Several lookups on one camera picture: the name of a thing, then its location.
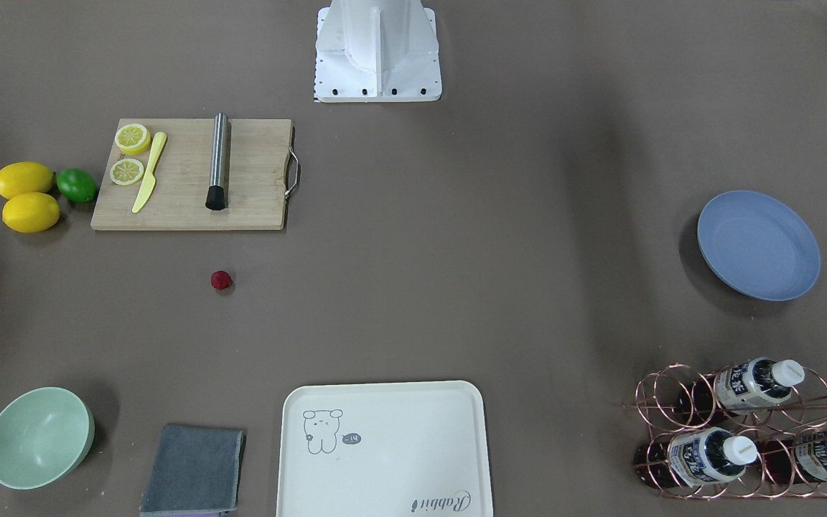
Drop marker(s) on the red strawberry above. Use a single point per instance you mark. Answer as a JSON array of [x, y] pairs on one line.
[[221, 280]]

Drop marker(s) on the yellow lemon upper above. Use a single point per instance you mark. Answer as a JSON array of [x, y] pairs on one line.
[[25, 177]]

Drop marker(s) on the lemon half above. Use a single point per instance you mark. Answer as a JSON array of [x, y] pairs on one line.
[[132, 139], [126, 171]]

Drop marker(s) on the lower bottle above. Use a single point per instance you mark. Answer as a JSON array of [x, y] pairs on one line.
[[796, 461], [711, 456]]

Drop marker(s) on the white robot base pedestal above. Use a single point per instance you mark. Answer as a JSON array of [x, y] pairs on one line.
[[376, 51]]

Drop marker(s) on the yellow lemon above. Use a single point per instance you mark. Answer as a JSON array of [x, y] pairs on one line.
[[25, 177], [31, 212]]

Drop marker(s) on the yellow lemon lower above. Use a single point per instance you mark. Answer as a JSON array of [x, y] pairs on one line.
[[31, 212]]

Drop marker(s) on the green lime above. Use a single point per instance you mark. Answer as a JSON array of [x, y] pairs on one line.
[[76, 185]]

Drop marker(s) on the lemon half lower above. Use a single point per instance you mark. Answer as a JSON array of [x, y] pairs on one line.
[[126, 171]]

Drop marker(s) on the green bowl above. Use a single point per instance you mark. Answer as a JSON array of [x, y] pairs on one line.
[[44, 434]]

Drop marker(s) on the steel muddler black tip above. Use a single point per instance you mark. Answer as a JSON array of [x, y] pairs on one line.
[[217, 197]]

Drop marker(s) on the grey folded cloth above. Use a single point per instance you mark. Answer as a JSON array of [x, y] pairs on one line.
[[195, 472]]

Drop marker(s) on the copper wire bottle rack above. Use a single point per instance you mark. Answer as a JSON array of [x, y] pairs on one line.
[[666, 401]]

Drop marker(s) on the top bottle white cap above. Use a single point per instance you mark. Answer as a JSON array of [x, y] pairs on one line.
[[738, 390]]

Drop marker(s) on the wooden cutting board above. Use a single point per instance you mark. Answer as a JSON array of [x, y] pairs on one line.
[[256, 184]]

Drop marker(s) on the lemon half upper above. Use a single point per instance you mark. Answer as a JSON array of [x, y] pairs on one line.
[[132, 139]]

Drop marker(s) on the blue plate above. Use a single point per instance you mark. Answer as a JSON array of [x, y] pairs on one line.
[[758, 246]]

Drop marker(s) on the yellow plastic knife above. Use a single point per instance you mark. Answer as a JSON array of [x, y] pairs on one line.
[[148, 181]]

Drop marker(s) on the cream rabbit tray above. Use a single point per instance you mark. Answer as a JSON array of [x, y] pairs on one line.
[[385, 449]]

